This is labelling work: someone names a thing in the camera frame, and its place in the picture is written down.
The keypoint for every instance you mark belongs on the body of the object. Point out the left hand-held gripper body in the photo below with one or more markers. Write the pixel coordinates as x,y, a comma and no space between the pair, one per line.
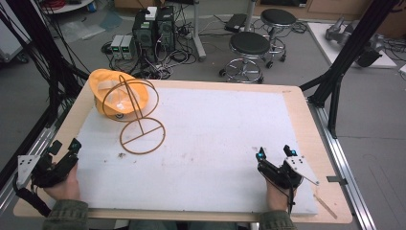
48,174

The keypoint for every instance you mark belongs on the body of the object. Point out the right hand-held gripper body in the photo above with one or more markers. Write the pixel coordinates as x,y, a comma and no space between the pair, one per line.
281,175

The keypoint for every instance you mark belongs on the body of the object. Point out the yellow cap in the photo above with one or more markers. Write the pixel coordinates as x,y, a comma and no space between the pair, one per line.
103,86

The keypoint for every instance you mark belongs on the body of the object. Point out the person's right hand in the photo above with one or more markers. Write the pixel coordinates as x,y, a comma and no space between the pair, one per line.
277,198

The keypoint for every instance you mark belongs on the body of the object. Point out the person's left hand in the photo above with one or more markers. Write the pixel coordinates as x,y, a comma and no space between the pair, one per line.
65,190

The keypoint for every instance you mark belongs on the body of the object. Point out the thin wooden stick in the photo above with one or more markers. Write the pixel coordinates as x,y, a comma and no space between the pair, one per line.
325,206

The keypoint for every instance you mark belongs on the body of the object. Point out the white foam mat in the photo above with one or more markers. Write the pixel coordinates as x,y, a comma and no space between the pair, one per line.
207,143

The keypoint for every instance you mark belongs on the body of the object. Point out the grey tape strip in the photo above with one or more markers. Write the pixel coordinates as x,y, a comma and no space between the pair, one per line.
336,180

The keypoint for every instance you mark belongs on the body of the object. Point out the grey power supply box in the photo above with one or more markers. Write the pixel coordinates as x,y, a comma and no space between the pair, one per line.
116,46
127,47

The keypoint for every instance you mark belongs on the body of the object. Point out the large black round stool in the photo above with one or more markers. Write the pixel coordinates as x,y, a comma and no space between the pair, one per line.
249,43

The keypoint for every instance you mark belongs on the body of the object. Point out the white floor board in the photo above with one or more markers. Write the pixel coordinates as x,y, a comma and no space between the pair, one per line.
322,41

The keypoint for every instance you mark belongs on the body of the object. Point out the clear plastic sheet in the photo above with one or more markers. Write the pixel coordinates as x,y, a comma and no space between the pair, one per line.
81,29

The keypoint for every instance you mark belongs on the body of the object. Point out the silver case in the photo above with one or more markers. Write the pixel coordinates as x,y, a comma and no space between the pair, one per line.
8,41

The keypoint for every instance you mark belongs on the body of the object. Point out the black computer tower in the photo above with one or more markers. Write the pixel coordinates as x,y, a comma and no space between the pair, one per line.
166,28
145,35

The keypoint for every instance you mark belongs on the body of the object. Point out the small black round stool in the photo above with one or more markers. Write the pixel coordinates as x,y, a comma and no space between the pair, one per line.
278,17

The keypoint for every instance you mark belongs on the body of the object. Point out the flat black box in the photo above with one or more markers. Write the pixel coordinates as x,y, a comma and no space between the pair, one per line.
235,22

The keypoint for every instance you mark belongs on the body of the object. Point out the grey metal table leg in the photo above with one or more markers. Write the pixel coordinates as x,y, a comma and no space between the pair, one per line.
250,14
198,32

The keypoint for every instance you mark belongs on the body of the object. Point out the round white table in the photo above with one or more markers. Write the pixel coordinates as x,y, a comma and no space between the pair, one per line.
67,6

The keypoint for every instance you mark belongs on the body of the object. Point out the white box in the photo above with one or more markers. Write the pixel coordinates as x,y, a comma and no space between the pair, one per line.
151,13

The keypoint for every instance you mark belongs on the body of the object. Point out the aluminium rail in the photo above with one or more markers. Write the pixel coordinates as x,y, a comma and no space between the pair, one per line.
344,166
24,159

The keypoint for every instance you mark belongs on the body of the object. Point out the black metal frame stand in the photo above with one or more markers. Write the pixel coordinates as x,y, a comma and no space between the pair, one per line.
41,48
348,54

